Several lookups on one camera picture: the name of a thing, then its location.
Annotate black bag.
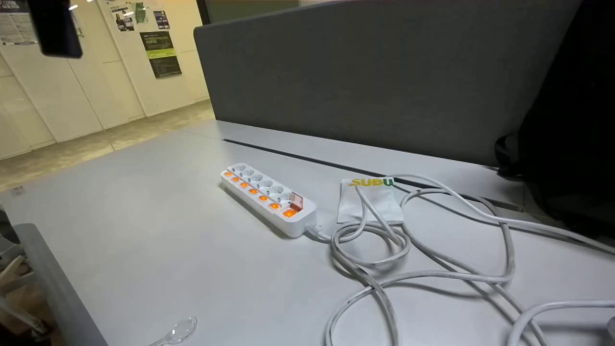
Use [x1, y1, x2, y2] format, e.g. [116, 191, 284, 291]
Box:
[493, 0, 615, 239]

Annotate clear plastic object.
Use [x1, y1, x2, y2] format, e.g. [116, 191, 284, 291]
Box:
[149, 317, 197, 346]

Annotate green black wall poster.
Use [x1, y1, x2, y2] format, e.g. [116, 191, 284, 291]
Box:
[139, 31, 180, 79]

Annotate grey desk partition panel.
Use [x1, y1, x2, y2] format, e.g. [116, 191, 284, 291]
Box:
[193, 0, 581, 164]

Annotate white power strip orange switches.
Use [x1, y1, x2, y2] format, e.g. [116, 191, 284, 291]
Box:
[220, 164, 316, 239]

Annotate white power strip cable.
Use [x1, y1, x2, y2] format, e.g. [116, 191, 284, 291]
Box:
[305, 173, 615, 346]

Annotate white plug with label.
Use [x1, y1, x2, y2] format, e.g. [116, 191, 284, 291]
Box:
[337, 177, 403, 225]

